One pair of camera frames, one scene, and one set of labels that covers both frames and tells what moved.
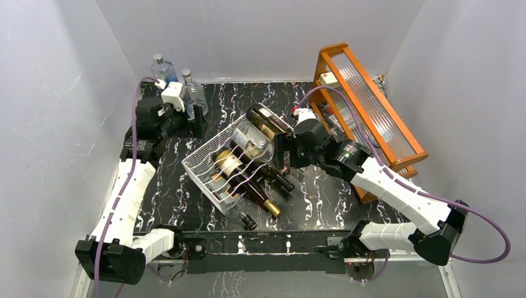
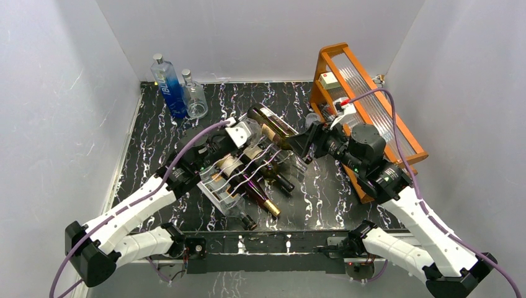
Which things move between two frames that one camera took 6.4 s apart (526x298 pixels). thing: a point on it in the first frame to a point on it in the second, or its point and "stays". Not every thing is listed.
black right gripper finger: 282,144 to 305,143
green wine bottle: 268,122 stays
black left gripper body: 177,123 to 219,148
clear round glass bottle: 194,94 stays
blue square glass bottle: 164,70 stays
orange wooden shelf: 347,101 stays
